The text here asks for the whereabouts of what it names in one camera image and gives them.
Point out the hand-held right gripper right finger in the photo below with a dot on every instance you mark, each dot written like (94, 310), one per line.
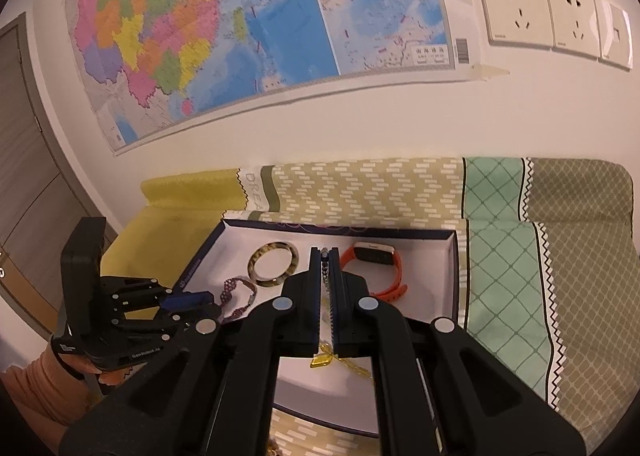
(336, 286)

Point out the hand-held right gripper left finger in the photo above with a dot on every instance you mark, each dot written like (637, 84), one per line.
(314, 286)

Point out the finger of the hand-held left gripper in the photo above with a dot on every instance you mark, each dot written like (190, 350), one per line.
(165, 322)
(185, 300)

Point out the tortoiseshell bangle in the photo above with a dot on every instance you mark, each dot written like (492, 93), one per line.
(294, 258)

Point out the orange smart watch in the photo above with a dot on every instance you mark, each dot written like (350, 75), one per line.
(372, 252)

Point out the navy cardboard box tray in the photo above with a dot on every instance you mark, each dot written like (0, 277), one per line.
(425, 296)

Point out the person's left forearm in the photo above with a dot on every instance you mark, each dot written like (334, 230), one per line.
(35, 396)

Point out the person's left hand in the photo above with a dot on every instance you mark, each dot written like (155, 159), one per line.
(112, 377)

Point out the grey wooden door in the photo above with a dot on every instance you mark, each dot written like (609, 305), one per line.
(30, 161)

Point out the patchwork printed bed sheet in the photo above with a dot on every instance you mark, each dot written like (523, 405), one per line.
(500, 261)

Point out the clear tape strip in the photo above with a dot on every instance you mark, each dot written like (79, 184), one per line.
(490, 72)

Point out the colourful wall map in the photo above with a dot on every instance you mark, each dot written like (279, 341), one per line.
(300, 11)

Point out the small white wall socket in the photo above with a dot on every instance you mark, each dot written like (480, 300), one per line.
(615, 34)

